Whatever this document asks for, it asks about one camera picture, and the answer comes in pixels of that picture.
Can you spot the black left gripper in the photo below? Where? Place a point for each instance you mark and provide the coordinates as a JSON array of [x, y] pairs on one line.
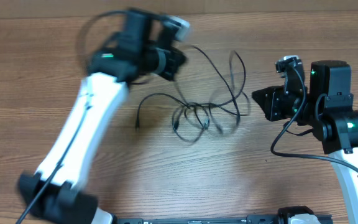
[[173, 57]]

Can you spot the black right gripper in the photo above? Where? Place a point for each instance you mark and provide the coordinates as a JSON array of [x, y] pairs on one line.
[[273, 96]]

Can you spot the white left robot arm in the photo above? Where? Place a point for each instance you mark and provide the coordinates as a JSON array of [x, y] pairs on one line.
[[145, 45]]

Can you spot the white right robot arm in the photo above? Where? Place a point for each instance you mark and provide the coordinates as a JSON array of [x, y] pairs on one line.
[[327, 106]]

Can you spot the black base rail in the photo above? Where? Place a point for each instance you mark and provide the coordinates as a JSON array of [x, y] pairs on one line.
[[285, 215]]

